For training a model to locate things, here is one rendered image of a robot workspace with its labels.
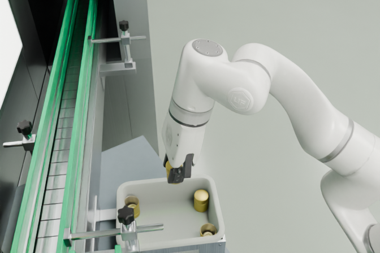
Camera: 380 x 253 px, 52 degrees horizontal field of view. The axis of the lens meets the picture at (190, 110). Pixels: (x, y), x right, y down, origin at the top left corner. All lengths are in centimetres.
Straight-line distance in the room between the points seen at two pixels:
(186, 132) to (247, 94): 14
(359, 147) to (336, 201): 12
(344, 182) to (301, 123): 12
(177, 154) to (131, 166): 39
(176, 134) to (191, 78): 12
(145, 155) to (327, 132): 60
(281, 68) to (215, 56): 13
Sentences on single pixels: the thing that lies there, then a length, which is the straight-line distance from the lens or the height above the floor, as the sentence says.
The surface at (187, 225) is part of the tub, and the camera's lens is 94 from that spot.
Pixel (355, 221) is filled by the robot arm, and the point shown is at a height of 99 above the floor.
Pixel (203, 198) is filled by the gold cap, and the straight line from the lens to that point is 93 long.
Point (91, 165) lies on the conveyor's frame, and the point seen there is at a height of 87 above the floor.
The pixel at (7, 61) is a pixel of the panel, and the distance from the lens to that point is 104.
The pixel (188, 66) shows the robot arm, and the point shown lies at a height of 121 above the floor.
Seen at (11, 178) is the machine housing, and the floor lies 79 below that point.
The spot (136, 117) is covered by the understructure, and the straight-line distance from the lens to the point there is 165.
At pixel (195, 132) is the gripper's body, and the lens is 67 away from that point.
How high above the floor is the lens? 156
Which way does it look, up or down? 41 degrees down
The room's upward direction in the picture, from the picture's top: straight up
